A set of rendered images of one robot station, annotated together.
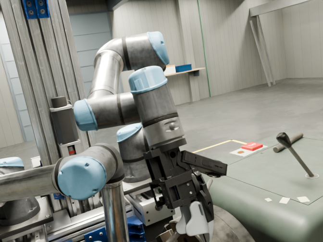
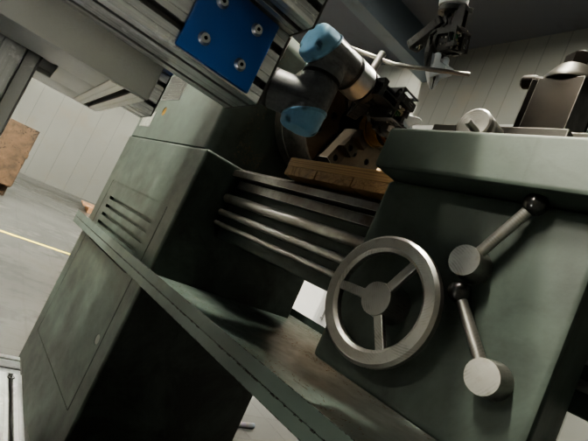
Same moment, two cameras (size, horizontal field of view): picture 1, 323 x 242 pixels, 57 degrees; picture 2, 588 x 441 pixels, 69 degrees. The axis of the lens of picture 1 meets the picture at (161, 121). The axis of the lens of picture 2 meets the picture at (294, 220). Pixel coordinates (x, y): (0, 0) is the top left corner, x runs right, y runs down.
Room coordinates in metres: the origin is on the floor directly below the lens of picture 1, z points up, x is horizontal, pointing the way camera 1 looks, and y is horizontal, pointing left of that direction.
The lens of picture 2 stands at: (0.90, 1.04, 0.70)
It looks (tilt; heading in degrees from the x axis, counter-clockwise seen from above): 5 degrees up; 260
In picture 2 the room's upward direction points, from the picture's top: 25 degrees clockwise
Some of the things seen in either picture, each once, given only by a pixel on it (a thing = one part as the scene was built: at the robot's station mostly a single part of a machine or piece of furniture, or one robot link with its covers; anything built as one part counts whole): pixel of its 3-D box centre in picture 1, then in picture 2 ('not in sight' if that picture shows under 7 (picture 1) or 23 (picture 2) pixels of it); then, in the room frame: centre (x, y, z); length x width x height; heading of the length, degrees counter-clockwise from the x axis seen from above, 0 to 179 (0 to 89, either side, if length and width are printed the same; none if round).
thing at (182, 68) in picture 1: (182, 68); not in sight; (10.00, -0.98, 1.22); 0.51 x 0.38 x 0.20; 114
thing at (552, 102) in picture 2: not in sight; (553, 119); (0.50, 0.46, 1.07); 0.07 x 0.07 x 0.10; 29
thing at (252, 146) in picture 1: (252, 147); not in sight; (1.12, -0.34, 1.26); 0.06 x 0.06 x 0.02; 29
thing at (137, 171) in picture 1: (135, 165); not in sight; (1.27, 0.15, 1.21); 0.15 x 0.15 x 0.10
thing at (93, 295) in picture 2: not in sight; (167, 297); (0.92, -0.40, 0.43); 0.60 x 0.48 x 0.86; 119
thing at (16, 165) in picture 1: (6, 175); not in sight; (1.06, 0.60, 1.33); 0.13 x 0.12 x 0.14; 164
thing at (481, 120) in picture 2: not in sight; (475, 127); (0.66, 0.56, 0.95); 0.07 x 0.04 x 0.04; 29
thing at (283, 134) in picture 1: (283, 140); not in sight; (0.79, -0.33, 1.38); 0.04 x 0.03 x 0.05; 119
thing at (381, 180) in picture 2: not in sight; (387, 211); (0.58, 0.17, 0.89); 0.36 x 0.30 x 0.04; 29
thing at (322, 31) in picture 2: not in sight; (330, 57); (0.83, 0.26, 1.08); 0.11 x 0.08 x 0.09; 28
